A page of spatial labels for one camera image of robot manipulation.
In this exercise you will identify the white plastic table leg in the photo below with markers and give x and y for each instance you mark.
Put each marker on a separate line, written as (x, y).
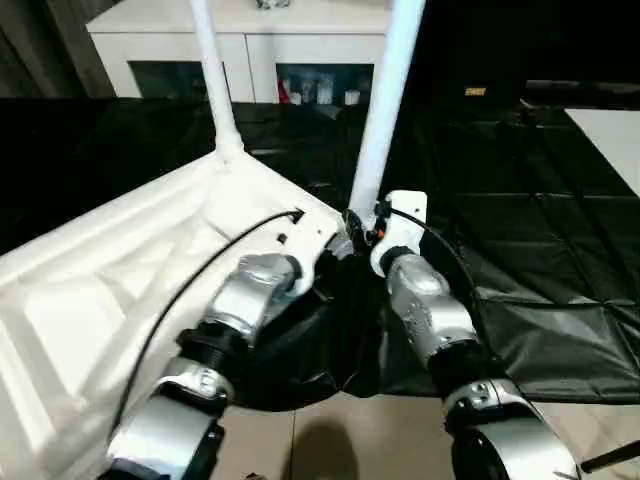
(385, 100)
(217, 75)

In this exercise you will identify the white plastic table top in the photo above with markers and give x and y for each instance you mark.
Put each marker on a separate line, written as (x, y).
(125, 275)

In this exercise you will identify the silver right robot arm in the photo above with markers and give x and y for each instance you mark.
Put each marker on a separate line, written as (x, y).
(435, 310)

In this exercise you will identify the black mat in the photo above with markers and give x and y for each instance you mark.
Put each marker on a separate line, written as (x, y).
(525, 225)

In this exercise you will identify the small yellow tag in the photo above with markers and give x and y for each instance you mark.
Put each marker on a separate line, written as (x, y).
(475, 92)

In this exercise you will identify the dark crumpled plastic bag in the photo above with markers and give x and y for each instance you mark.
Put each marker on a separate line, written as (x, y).
(272, 4)

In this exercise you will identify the white cabinet with glass doors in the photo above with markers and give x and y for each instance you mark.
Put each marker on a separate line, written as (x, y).
(175, 45)

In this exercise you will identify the black metal bar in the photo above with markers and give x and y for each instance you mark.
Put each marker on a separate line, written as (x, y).
(580, 86)

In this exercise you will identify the white flat panel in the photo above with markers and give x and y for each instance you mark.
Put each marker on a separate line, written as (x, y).
(610, 140)

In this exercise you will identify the grey curtain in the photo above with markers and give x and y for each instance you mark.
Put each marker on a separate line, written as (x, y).
(45, 45)

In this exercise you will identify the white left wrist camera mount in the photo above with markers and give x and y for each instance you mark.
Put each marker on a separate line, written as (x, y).
(315, 235)

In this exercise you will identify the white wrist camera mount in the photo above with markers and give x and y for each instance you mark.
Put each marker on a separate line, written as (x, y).
(405, 220)
(315, 235)

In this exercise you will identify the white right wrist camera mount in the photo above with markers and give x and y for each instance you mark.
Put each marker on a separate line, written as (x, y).
(405, 220)

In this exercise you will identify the black folding table frame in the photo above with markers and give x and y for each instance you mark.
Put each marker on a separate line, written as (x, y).
(612, 459)

